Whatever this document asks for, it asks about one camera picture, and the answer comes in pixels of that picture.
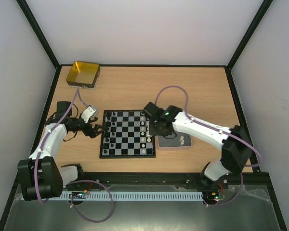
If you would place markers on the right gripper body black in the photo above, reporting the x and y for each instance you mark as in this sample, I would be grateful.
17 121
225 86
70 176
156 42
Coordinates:
150 119

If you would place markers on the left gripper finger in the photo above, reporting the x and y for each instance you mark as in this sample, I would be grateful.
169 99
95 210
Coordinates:
98 131
97 126

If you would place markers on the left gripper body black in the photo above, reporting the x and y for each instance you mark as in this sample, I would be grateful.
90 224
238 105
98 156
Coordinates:
86 131

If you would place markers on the black white chess board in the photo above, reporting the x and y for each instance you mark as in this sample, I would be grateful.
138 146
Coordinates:
124 133

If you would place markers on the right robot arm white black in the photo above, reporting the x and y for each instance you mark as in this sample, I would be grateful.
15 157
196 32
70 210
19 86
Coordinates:
234 143

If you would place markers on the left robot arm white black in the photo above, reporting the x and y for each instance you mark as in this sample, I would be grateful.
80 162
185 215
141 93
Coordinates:
39 176

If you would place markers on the grey tray with pink rim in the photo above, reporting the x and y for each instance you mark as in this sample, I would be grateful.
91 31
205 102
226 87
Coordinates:
172 142

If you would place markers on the yellow metal tin box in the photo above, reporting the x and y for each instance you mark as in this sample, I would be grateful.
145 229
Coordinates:
83 75

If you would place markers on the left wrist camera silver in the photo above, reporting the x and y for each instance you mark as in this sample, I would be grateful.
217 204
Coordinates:
89 112

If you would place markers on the white slotted cable duct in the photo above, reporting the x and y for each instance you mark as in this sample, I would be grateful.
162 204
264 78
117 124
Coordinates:
133 196

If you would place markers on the black enclosure frame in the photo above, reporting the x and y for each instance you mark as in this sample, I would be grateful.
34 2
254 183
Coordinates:
169 51

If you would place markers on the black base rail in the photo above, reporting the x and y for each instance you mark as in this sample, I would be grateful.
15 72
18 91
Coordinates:
190 181

